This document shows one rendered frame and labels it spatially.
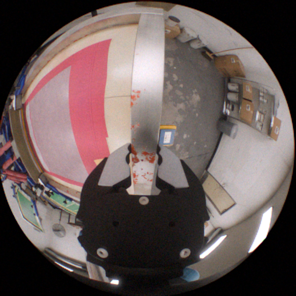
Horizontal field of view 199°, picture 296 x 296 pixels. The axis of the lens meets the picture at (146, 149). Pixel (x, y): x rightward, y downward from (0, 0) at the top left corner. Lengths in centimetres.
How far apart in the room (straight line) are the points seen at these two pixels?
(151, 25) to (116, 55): 8
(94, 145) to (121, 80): 13
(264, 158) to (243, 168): 84
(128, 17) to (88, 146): 29
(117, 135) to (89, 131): 6
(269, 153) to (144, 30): 322
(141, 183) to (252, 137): 313
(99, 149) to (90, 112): 8
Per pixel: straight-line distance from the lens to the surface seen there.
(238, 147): 325
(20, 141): 58
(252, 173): 331
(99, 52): 20
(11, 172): 121
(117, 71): 16
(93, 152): 20
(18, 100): 59
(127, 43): 19
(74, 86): 20
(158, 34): 16
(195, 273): 27
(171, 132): 51
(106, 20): 24
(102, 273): 58
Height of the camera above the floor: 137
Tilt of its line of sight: 55 degrees down
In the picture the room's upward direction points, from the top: 151 degrees clockwise
